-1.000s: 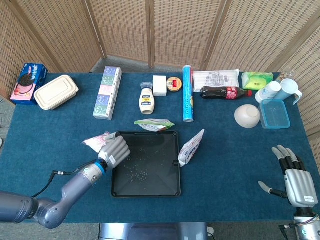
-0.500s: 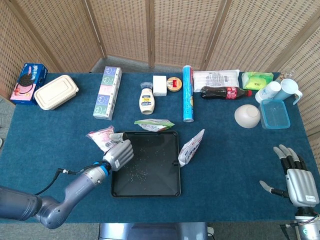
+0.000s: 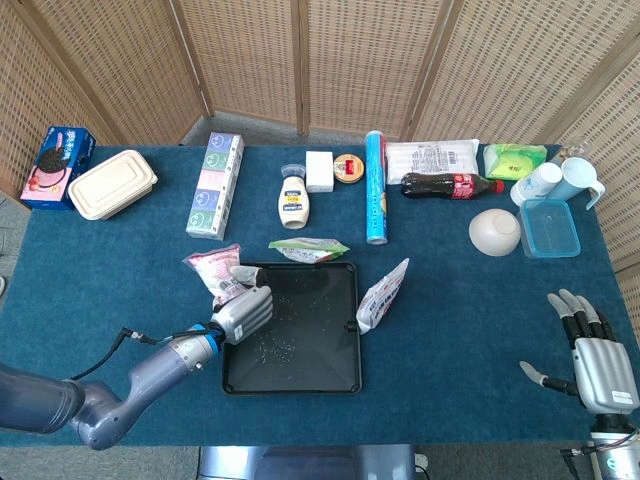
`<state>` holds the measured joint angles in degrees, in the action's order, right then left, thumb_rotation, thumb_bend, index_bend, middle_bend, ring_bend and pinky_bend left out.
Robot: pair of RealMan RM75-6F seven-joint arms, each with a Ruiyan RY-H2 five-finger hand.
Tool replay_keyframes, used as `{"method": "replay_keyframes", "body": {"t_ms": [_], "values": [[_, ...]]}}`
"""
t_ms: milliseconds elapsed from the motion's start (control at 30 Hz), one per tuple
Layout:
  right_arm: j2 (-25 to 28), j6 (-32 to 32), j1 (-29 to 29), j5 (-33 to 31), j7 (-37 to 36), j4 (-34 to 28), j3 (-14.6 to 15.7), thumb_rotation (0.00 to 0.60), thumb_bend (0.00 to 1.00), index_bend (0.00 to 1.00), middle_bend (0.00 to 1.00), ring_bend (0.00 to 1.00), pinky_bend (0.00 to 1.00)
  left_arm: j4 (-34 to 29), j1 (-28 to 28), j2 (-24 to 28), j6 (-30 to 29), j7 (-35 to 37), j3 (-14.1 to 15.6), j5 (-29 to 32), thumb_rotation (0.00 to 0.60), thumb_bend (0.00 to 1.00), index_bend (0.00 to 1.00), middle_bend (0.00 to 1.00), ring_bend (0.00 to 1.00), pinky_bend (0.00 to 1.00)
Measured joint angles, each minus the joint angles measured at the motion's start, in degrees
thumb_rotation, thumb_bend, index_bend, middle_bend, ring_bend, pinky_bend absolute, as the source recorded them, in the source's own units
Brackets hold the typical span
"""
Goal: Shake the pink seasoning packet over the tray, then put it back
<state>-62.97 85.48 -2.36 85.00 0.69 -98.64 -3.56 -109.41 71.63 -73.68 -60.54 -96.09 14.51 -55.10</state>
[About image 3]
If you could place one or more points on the blue table cloth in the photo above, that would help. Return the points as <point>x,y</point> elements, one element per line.
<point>450,325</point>

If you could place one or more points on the wooden wicker folding screen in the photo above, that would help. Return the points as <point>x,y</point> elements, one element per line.
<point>350,60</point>

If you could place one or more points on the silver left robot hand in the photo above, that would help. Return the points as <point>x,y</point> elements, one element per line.
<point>247,312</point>

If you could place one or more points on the beige lidded lunch box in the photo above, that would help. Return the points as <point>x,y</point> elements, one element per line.
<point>112,184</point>

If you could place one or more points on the black square tray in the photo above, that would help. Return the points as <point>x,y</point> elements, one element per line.
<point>310,340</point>

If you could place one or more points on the pink snack packet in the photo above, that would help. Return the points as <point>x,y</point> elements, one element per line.
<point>215,270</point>

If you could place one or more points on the blue clear plastic container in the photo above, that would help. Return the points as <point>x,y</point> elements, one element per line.
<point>550,229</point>

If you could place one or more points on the long pastel tissue pack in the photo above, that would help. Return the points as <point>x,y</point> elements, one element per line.
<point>215,185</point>

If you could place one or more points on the blue cookie box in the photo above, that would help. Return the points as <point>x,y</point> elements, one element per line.
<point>52,165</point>

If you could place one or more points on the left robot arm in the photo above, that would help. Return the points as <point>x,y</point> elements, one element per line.
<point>150,377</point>

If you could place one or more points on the cola bottle red label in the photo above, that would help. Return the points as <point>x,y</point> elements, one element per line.
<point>445,186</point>

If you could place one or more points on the white printed snack packet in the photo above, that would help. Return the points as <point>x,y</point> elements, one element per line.
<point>382,300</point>

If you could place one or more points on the round tin red label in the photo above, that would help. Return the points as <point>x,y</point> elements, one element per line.
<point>349,167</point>

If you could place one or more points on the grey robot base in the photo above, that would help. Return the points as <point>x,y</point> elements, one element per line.
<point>310,462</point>

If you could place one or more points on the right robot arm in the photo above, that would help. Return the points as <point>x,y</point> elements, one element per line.
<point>617,455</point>

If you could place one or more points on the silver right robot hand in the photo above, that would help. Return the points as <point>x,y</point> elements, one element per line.
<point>602,375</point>

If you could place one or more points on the white mayonnaise bottle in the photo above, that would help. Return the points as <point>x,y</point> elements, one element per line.
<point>294,202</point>

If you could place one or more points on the small white box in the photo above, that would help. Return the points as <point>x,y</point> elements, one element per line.
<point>319,171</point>

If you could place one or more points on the green snack packet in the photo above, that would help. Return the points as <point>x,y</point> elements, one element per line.
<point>307,249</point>

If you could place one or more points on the white barcode packet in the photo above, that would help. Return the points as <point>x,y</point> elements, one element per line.
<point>432,156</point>

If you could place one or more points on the blue cling film roll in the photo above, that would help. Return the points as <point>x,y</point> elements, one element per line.
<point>376,190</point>

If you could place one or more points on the beige bowl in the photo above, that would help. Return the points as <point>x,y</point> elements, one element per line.
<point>494,234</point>

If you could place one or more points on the green wipes pack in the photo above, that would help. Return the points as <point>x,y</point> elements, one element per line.
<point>512,161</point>

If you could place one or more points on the clear drinking glass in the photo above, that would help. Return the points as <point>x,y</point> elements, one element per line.
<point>575,147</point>

